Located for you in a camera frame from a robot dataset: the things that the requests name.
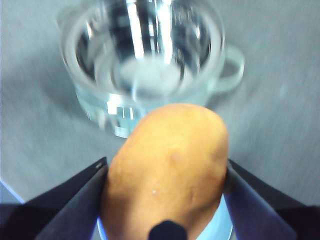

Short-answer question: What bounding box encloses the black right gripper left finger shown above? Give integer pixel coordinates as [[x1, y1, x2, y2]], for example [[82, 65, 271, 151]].
[[0, 156, 109, 240]]

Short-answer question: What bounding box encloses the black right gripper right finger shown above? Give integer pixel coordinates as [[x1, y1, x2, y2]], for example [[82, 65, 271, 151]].
[[225, 159, 320, 240]]

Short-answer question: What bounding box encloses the brown potato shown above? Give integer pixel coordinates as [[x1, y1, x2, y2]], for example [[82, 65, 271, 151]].
[[99, 102, 230, 240]]

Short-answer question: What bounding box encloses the blue round plate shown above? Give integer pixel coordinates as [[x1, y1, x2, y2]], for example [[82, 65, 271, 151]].
[[0, 178, 236, 240]]

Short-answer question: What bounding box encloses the pale green electric steamer pot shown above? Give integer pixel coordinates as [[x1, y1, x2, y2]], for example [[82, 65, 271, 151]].
[[56, 0, 246, 138]]

